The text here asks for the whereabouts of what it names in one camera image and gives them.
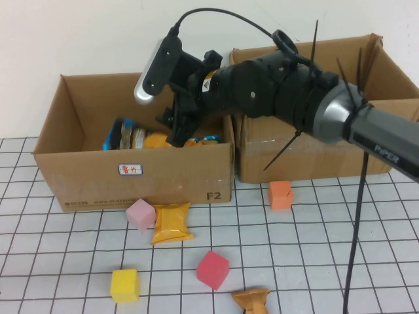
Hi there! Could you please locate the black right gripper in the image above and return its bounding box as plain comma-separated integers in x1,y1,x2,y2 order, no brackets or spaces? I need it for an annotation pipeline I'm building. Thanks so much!
155,50,230,148

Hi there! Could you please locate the blue shrimp chips bag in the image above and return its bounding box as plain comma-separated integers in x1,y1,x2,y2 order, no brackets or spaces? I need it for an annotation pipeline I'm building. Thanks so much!
101,117,221,152

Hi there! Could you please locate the yellow snack packet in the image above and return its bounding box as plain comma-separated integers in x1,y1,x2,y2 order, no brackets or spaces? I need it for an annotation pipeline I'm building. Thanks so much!
150,201,194,245

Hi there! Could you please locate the brown snack packet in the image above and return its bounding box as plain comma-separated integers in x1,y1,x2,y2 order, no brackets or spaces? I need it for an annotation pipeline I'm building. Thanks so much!
230,287,271,314

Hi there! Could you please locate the cardboard box printed F2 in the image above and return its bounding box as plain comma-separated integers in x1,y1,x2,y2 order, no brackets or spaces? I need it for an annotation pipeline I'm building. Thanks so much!
31,72,236,213

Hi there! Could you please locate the pink foam cube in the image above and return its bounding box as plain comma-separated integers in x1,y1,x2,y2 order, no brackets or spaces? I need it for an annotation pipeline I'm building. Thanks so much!
126,198,157,234

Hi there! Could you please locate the black zip tie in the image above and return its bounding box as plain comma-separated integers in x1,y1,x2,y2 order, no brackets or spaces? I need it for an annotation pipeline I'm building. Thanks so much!
336,58,361,105
312,19,321,71
357,48,365,99
263,130,304,171

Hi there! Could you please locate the orange foam cube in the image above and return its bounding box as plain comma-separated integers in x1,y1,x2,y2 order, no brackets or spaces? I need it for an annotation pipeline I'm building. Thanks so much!
268,181,294,210

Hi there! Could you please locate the cardboard box with clear tape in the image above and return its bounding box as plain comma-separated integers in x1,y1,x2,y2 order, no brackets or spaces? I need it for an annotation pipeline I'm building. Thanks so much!
228,32,419,184

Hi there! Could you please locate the red foam cube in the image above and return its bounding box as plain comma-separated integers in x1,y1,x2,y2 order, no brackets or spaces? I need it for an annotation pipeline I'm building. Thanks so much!
196,250,230,291

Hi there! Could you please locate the yellow foam cube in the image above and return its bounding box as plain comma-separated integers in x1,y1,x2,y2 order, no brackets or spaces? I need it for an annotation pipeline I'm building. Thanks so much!
110,268,141,304

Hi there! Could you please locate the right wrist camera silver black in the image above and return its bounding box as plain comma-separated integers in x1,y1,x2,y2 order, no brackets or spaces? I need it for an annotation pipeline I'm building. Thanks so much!
133,27,184,106

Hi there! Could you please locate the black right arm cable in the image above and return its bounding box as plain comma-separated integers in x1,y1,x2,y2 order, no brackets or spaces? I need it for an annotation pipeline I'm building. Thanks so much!
173,9,371,314

